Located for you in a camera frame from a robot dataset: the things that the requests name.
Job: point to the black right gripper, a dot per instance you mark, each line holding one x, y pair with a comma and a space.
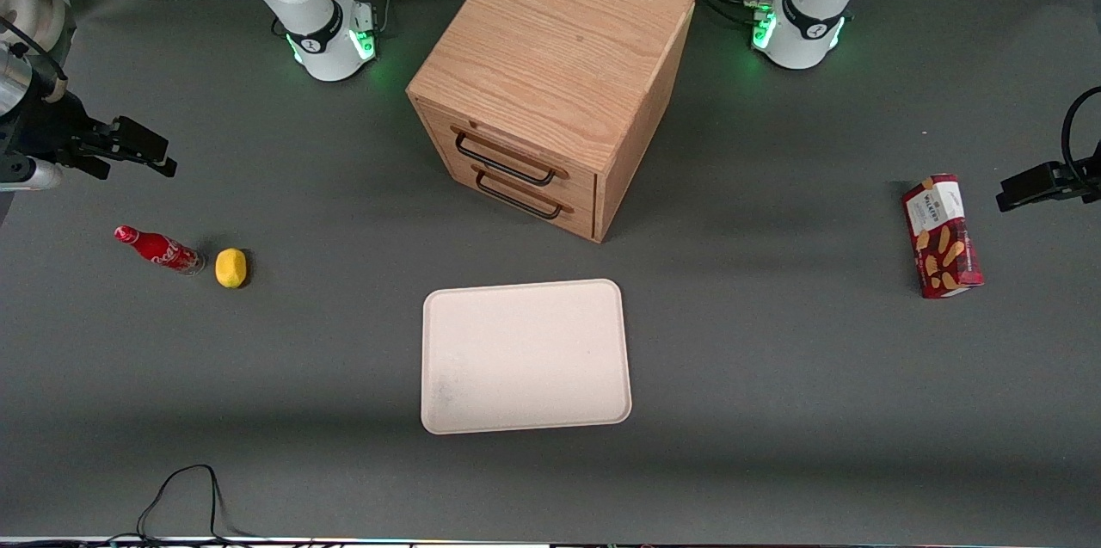
53, 133

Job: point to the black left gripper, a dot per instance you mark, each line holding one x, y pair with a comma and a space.
1042, 181

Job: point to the red coke bottle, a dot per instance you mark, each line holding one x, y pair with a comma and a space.
159, 249

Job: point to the cream rectangular tray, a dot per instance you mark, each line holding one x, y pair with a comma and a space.
525, 356

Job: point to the red tartan shortbread box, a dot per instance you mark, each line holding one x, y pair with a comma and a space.
943, 238

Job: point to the yellow lemon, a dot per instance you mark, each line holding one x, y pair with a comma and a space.
230, 267

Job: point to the wooden drawer front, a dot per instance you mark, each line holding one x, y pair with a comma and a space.
550, 214
516, 148

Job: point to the wooden drawer cabinet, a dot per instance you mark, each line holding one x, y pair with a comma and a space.
550, 40

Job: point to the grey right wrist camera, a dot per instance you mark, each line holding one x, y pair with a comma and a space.
30, 175

